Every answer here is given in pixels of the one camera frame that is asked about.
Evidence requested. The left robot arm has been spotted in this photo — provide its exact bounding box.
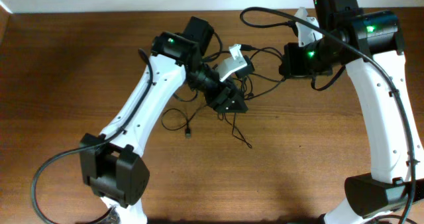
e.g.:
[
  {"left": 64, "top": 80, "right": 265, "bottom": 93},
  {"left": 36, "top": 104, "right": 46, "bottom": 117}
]
[{"left": 79, "top": 17, "right": 253, "bottom": 223}]

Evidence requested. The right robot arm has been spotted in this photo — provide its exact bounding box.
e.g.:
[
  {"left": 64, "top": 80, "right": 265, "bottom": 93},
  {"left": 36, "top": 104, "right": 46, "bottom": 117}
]
[{"left": 280, "top": 0, "right": 423, "bottom": 223}]

